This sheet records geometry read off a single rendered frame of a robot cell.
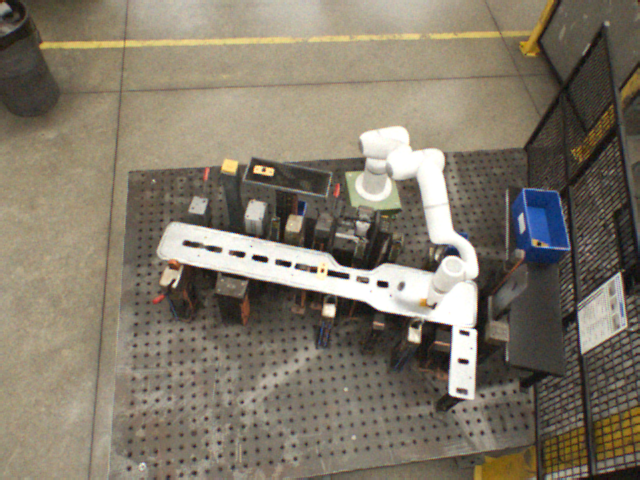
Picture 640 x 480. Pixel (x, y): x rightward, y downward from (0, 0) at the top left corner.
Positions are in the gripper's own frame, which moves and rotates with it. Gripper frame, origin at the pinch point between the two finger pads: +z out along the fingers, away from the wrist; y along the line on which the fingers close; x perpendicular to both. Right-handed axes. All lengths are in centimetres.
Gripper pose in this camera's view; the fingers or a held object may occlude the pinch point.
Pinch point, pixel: (431, 301)
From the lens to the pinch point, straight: 216.2
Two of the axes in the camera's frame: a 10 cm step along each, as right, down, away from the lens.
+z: -0.8, 5.1, 8.6
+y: -1.9, 8.4, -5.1
